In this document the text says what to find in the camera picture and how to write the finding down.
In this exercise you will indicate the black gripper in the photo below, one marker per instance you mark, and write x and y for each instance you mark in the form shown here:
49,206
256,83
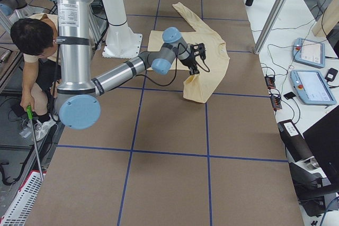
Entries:
188,61

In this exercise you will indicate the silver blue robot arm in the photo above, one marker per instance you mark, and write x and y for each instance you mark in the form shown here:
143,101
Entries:
9,6
77,104

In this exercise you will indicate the brown paper table mat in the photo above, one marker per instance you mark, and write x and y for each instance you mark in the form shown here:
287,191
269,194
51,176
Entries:
154,158

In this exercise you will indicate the upper teach pendant tablet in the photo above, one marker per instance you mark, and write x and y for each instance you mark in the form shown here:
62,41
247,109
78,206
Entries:
309,52

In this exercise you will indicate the teach pendant tablet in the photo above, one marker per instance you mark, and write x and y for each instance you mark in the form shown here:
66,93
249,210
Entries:
309,52
311,87

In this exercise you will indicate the lower teach pendant tablet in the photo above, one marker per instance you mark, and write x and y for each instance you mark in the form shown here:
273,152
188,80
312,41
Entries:
311,87

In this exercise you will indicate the black brown cylinder device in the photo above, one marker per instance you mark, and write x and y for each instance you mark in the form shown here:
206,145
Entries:
294,141

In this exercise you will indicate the black power adapter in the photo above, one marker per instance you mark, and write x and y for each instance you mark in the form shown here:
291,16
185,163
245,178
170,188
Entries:
331,74

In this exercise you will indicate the black monitor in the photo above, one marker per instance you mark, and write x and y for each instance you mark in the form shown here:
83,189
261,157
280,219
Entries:
322,140

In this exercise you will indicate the wooden beam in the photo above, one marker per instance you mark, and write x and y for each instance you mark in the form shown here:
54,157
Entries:
327,20

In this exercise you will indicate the person in beige shirt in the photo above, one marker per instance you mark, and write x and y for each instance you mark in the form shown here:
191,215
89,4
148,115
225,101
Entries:
36,37

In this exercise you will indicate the white plastic basket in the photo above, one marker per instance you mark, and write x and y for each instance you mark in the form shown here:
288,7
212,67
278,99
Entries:
17,212

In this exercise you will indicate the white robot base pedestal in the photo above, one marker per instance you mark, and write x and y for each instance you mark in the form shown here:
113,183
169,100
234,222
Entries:
121,41

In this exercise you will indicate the aluminium frame post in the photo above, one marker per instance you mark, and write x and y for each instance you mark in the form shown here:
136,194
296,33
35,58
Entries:
273,15

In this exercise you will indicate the green handled grabber stick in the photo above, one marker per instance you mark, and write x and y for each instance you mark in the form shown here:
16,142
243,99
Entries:
30,117

